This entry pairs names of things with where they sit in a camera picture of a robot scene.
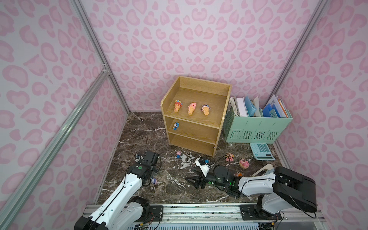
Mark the mint green file organizer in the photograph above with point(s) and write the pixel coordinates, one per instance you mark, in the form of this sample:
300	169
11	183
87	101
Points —
253	129

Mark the pink ice cream cone toy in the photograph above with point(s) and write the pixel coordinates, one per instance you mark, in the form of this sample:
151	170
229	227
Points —
191	108

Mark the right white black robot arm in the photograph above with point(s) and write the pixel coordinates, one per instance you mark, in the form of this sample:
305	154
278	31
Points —
279	190

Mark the mint green calculator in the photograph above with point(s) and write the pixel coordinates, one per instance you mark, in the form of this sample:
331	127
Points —
261	152

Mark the small blue figure toy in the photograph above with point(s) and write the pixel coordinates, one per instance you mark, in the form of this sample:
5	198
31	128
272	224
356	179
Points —
176	126

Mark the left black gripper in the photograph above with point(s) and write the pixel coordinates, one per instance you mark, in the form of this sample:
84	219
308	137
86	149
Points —
152	177

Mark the wooden three-tier shelf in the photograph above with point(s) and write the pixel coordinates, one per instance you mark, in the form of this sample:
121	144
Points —
197	132

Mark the blue pink pig figure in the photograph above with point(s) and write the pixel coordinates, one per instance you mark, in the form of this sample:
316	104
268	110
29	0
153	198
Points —
178	154

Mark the papers and folders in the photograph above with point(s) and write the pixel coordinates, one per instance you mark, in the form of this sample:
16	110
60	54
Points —
245	107

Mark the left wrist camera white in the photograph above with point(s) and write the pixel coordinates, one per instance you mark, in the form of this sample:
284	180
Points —
138	158

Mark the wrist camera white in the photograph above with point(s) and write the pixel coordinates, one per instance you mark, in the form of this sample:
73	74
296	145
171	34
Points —
203	164
138	158

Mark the pink round toy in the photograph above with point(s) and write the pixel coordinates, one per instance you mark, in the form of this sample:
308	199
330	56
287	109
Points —
244	163

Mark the sprinkled ice cream cone toy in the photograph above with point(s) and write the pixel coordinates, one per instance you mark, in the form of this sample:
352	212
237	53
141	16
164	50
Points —
177	105

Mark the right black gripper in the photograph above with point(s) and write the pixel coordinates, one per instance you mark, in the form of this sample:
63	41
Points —
203	180

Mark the white blue stapler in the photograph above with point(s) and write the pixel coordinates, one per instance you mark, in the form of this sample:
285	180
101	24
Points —
267	169

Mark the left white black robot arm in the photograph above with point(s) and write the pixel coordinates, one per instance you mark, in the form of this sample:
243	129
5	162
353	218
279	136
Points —
123	208

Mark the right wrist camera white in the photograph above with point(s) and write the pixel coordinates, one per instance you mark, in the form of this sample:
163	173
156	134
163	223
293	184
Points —
203	164

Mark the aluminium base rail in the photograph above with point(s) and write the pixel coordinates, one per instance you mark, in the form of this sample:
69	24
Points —
229	216

